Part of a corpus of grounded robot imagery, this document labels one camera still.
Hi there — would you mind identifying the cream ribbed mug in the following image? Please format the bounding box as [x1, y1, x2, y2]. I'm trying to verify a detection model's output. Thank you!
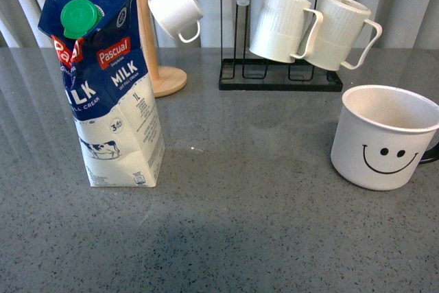
[250, 0, 324, 63]
[305, 0, 382, 71]

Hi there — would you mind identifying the left cream ribbed mug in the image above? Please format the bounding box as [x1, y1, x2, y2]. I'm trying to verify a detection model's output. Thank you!
[250, 0, 324, 63]

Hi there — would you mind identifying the black wire mug rack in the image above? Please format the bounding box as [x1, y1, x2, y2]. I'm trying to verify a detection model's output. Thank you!
[218, 0, 343, 92]

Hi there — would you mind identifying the small white hanging mug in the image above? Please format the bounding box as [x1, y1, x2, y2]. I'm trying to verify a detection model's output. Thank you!
[147, 0, 204, 43]

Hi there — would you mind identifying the wooden mug tree stand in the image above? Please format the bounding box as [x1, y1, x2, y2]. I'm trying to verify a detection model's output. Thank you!
[137, 0, 187, 97]

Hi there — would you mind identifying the Pascual milk carton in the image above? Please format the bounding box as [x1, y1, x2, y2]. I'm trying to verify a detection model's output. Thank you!
[38, 0, 165, 187]

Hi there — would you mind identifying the right cream ribbed mug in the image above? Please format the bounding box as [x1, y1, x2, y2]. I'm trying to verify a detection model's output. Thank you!
[305, 0, 382, 71]

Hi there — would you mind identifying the white smiley face mug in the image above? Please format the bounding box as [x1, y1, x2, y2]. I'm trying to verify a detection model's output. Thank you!
[331, 84, 438, 191]

